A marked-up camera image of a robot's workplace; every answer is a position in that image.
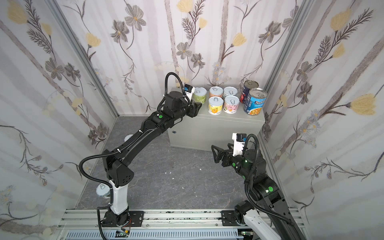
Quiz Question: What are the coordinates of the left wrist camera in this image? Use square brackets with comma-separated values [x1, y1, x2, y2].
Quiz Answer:
[184, 84, 195, 101]

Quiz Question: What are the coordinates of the orange small can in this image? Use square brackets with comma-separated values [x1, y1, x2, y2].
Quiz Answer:
[209, 86, 224, 98]

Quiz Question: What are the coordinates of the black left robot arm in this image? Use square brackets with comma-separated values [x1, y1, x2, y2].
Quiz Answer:
[79, 72, 202, 228]

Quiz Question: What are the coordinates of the white can near left base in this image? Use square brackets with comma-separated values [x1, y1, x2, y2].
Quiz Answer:
[96, 184, 111, 199]

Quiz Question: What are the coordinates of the green small can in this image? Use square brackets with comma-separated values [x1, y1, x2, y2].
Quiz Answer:
[193, 88, 207, 104]

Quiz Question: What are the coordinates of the blue soup can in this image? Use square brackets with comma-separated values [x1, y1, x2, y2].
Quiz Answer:
[244, 88, 268, 116]

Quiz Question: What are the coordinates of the grey-label small can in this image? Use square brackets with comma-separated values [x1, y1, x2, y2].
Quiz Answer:
[223, 87, 238, 99]

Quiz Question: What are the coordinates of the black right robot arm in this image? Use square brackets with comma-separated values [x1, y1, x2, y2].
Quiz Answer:
[211, 133, 306, 240]

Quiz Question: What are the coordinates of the yellow small can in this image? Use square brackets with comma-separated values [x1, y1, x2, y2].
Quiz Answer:
[208, 97, 224, 115]

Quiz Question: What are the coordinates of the white slotted cable duct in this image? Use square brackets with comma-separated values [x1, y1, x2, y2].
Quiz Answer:
[64, 229, 244, 240]

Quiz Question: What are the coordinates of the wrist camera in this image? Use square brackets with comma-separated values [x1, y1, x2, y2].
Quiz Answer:
[232, 133, 247, 157]
[184, 84, 195, 101]

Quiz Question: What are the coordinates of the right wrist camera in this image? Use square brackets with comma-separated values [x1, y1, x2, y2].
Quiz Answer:
[232, 133, 247, 157]

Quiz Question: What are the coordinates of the pink small can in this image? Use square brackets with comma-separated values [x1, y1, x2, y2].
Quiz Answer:
[124, 135, 133, 142]

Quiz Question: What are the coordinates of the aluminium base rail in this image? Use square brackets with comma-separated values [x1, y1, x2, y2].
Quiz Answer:
[53, 210, 256, 240]

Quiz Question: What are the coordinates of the red and navy tall can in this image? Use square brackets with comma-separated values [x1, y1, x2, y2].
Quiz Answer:
[240, 80, 259, 104]

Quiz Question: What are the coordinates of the grey metal cabinet box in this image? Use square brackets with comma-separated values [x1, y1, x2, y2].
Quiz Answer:
[168, 101, 265, 151]

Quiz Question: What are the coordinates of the brown-label small can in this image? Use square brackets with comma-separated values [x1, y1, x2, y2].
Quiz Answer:
[224, 96, 240, 114]

